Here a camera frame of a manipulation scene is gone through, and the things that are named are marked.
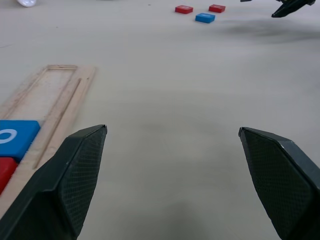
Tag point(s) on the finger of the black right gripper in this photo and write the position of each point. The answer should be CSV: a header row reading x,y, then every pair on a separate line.
x,y
290,7
246,0

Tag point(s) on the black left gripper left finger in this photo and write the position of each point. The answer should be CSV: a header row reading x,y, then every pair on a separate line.
x,y
50,190

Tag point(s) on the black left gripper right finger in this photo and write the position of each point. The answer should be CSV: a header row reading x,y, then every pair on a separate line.
x,y
282,180

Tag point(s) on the red tile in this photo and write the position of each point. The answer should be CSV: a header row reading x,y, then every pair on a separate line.
x,y
184,9
6,170
217,8

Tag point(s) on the blue tile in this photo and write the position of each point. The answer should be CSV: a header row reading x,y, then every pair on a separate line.
x,y
205,17

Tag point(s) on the blue letter o block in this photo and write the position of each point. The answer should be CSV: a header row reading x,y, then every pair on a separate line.
x,y
22,140

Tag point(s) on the wooden letter tray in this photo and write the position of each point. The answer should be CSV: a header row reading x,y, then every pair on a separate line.
x,y
82,100

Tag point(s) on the white spray bottle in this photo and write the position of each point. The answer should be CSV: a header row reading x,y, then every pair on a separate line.
x,y
27,2

